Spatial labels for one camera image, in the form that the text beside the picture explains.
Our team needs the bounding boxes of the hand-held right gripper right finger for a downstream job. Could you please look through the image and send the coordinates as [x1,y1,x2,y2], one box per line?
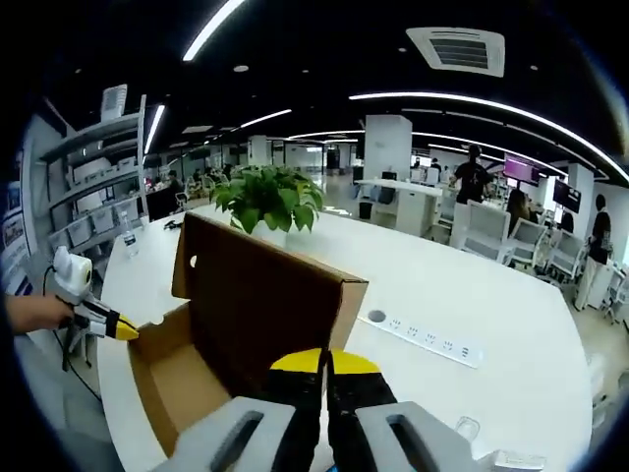
[326,347,481,472]

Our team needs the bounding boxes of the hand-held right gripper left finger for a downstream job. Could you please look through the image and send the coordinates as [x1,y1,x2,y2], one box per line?
[161,347,328,472]

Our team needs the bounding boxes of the brown cardboard shoe box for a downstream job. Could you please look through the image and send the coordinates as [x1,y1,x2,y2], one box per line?
[127,210,370,458]

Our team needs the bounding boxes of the person's left hand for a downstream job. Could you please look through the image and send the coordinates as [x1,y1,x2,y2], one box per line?
[32,293,77,336]

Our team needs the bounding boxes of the row of white storage bins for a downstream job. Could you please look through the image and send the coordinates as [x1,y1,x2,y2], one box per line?
[63,155,144,248]

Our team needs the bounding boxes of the clear plastic water bottle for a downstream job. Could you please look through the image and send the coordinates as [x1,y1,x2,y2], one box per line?
[119,210,143,261]

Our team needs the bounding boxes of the blue white poster board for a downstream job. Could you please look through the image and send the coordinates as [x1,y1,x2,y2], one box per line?
[0,179,31,296]

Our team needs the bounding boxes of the white table power strip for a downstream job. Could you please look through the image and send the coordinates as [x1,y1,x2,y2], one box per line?
[357,308,484,370]

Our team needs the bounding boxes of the grey storage shelf rack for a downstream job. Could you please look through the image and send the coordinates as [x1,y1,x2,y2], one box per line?
[37,83,148,276]

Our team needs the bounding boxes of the white cabinet desk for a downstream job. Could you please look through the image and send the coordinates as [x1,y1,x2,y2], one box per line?
[353,176,446,237]

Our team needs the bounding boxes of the green plant in white pot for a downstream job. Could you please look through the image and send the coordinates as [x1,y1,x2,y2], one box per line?
[210,164,325,247]

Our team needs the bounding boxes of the row of white office chairs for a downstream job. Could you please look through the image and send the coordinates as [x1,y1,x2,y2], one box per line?
[439,196,591,289]

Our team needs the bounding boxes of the curved ceiling light strip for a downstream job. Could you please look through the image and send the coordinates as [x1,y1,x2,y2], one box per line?
[348,90,629,184]

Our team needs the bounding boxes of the white ceiling air vent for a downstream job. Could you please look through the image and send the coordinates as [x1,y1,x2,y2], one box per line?
[405,27,507,79]

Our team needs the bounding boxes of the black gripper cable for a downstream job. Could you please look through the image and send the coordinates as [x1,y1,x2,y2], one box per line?
[42,265,104,402]

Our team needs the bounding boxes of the purple wall screen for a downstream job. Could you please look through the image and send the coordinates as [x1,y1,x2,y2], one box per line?
[503,151,543,187]

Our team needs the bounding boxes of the dark wall monitor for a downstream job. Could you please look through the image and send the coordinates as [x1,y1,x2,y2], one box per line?
[552,177,585,213]

